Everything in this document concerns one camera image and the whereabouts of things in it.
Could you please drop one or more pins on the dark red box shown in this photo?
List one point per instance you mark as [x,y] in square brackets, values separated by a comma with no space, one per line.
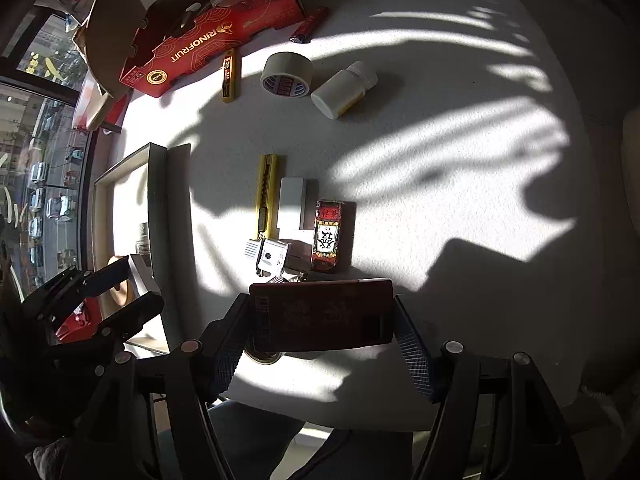
[320,315]

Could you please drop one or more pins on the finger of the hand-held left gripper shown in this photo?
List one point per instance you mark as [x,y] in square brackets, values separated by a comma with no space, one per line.
[135,312]
[107,275]

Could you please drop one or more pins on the tan tape roll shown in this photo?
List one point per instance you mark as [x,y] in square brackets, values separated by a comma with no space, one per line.
[121,294]

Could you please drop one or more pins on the white rectangular block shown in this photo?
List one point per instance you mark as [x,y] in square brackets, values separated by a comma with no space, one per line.
[291,200]

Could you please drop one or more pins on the yellow utility knife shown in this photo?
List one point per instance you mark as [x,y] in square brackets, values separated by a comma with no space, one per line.
[265,190]

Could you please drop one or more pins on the white cardboard box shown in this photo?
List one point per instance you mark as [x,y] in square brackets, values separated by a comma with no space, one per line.
[97,105]

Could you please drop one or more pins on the beige tape roll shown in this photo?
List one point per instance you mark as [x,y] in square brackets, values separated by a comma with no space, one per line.
[285,65]

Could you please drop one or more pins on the small white bottle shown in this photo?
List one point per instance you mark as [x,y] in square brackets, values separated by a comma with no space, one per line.
[142,240]

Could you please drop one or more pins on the red lighter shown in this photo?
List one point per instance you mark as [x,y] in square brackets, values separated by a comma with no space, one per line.
[311,24]

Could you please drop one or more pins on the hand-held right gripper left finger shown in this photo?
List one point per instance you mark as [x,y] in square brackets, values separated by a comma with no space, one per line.
[227,360]

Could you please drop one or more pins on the red patterned small box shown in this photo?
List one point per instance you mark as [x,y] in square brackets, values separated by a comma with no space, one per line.
[327,237]

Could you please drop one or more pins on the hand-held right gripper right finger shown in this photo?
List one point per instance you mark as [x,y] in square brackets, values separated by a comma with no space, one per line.
[412,350]

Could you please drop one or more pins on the white power adapter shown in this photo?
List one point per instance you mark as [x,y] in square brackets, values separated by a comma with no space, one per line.
[272,255]

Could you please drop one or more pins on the red item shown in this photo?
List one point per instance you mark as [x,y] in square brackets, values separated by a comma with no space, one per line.
[75,322]

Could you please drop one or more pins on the red cardboard box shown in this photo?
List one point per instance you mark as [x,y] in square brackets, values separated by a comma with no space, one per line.
[200,40]

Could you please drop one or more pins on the white plastic bottle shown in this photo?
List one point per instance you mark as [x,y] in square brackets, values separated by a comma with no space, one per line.
[340,90]

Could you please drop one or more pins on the yellow blade case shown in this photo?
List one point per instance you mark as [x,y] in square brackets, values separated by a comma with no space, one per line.
[229,77]

